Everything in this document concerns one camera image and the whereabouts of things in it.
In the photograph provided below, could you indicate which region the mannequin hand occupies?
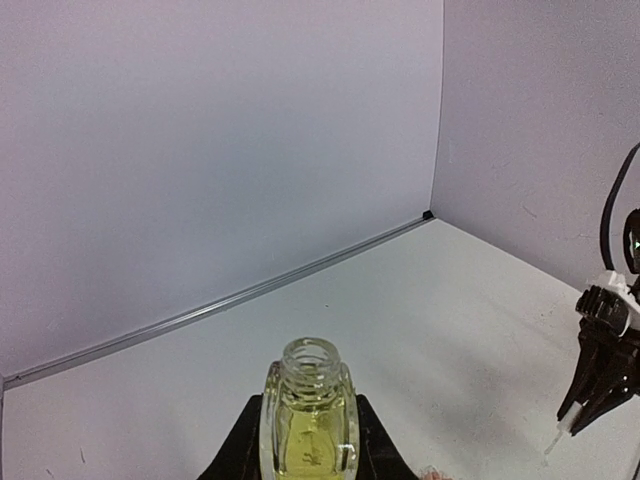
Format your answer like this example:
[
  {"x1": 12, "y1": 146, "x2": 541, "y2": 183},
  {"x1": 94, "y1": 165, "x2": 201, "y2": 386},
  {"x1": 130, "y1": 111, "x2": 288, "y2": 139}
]
[{"x1": 419, "y1": 465, "x2": 452, "y2": 480}]

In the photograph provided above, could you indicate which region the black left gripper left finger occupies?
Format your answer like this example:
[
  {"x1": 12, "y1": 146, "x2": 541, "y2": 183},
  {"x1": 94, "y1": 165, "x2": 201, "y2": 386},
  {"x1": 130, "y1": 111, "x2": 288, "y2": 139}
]
[{"x1": 197, "y1": 395, "x2": 262, "y2": 480}]

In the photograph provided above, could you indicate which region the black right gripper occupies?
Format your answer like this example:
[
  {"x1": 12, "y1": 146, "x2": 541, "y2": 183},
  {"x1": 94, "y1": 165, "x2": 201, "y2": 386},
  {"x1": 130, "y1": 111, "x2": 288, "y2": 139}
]
[{"x1": 557, "y1": 319, "x2": 639, "y2": 436}]

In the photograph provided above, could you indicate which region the yellow nail polish bottle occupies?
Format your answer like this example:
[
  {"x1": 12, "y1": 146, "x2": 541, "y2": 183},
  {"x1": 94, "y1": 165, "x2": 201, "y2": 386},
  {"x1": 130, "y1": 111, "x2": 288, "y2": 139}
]
[{"x1": 259, "y1": 337, "x2": 360, "y2": 479}]

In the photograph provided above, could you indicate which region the black right camera cable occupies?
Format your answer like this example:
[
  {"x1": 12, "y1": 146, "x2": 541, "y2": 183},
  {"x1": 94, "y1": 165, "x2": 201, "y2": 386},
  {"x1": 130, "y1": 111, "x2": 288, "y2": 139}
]
[{"x1": 599, "y1": 142, "x2": 640, "y2": 274}]

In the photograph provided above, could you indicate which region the white nail polish cap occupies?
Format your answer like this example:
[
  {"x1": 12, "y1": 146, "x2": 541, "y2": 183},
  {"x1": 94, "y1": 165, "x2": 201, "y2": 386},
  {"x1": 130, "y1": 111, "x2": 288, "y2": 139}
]
[{"x1": 543, "y1": 402, "x2": 582, "y2": 457}]

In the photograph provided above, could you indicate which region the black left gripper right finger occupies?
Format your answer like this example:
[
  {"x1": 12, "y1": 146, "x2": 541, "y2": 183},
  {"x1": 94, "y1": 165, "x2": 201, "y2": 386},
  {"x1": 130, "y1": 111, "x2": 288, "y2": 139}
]
[{"x1": 355, "y1": 394, "x2": 419, "y2": 480}]

